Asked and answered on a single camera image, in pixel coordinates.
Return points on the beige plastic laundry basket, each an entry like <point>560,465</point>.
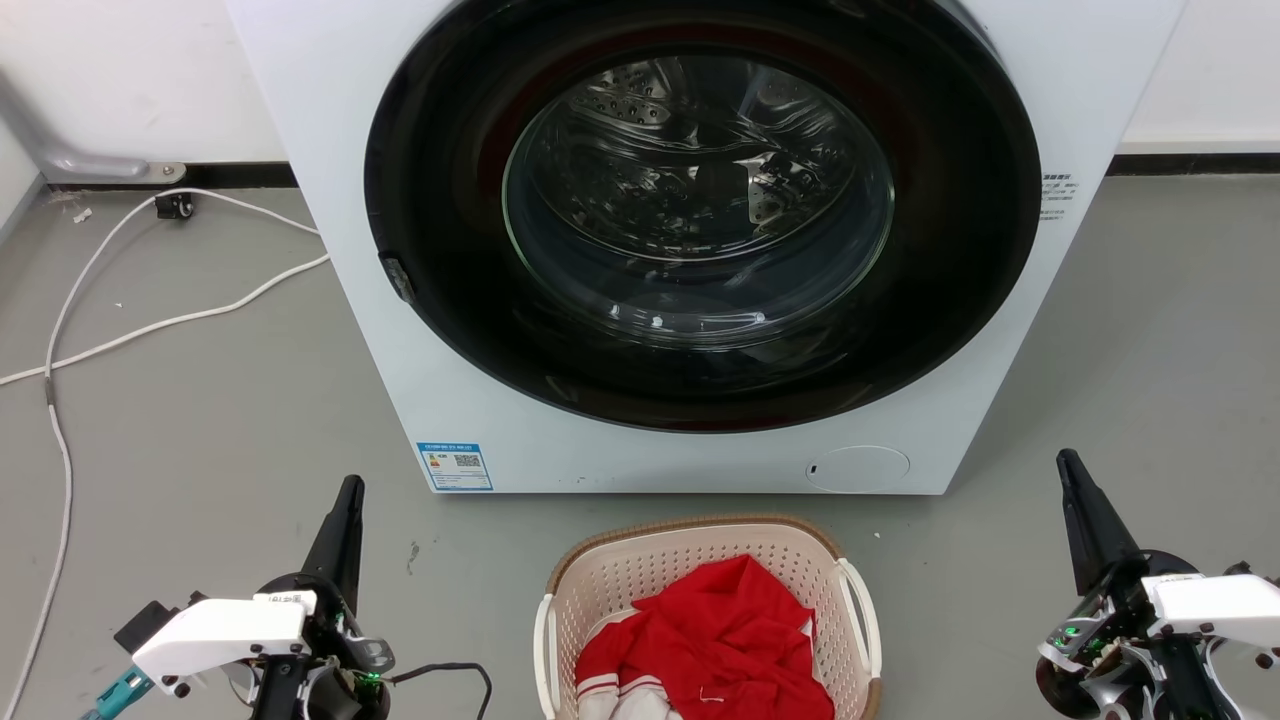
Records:
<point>620,570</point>

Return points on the black round glass washer door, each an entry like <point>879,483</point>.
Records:
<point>450,180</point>

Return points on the blue energy label sticker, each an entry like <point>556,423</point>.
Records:
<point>455,466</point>

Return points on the steel washer drum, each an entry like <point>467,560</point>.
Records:
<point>690,180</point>

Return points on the small text sticker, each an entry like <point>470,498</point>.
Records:
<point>1056,196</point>

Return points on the black camera box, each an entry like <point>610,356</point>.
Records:
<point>150,622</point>

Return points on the round white filter cover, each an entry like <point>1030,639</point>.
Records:
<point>858,468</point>

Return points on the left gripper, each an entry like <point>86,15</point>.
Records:
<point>225,632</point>

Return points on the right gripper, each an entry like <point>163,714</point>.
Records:
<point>1200,605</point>

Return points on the red and white garment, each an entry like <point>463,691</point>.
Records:
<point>720,640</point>

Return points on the white front-load washing machine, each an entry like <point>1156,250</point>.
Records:
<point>350,150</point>

